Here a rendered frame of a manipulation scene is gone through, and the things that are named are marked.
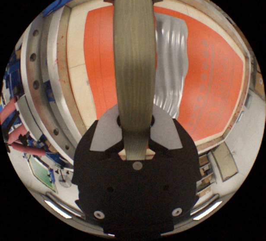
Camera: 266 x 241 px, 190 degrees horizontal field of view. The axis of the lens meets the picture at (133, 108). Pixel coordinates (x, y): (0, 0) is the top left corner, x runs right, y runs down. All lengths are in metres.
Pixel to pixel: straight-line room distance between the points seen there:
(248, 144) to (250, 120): 0.78
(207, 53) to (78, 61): 0.29
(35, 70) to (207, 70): 0.40
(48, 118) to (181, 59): 0.33
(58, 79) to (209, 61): 0.34
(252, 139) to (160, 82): 3.78
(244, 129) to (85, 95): 3.92
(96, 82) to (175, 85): 0.16
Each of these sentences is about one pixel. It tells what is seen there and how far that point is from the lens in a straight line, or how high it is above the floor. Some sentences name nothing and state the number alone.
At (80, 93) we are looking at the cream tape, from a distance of 0.21.
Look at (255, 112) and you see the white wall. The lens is 3.69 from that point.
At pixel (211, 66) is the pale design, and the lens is 0.26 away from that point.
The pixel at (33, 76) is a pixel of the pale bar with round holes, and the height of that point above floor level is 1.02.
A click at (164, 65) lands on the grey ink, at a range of 0.17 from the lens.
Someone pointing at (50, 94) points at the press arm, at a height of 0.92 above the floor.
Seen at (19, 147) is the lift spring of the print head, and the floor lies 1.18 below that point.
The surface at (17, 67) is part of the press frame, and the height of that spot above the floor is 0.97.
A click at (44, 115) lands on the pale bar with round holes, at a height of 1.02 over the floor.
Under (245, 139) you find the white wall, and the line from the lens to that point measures 3.89.
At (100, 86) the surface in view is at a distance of 0.18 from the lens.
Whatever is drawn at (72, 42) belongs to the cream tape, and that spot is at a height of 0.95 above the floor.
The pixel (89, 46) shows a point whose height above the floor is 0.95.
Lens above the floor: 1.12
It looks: 59 degrees down
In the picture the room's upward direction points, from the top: 180 degrees counter-clockwise
